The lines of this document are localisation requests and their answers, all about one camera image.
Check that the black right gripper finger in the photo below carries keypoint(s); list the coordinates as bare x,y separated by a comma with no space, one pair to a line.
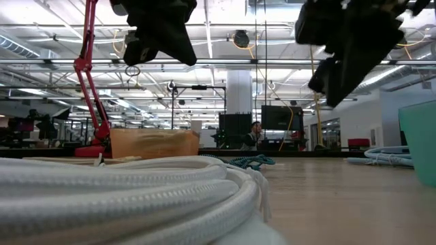
361,61
322,76

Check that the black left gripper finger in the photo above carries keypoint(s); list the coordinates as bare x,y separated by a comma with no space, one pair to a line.
136,51
173,41

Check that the orange translucent plastic bin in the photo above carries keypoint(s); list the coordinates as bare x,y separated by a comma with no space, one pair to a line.
153,144

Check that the red desk lamp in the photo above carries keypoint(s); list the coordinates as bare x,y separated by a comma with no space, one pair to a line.
84,64

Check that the black television screen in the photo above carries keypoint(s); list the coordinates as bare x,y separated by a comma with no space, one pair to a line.
282,117

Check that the red seat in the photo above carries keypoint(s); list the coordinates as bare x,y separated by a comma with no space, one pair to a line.
358,143

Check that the white square pillar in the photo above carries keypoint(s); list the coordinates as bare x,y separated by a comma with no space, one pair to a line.
239,92

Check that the white box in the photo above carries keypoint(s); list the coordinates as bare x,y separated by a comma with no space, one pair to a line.
195,125

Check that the person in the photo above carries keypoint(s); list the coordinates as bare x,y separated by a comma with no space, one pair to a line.
253,136

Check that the teal translucent plastic bin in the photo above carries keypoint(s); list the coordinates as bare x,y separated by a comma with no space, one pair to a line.
420,143

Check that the black cabinet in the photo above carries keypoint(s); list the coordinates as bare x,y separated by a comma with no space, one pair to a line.
231,124

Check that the background robot station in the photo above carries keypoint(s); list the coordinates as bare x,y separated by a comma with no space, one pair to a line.
46,126

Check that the background blue screen monitor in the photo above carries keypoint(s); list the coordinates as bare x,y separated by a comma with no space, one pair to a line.
20,124

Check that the black metal station frame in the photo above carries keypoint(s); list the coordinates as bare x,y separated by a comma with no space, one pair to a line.
299,154

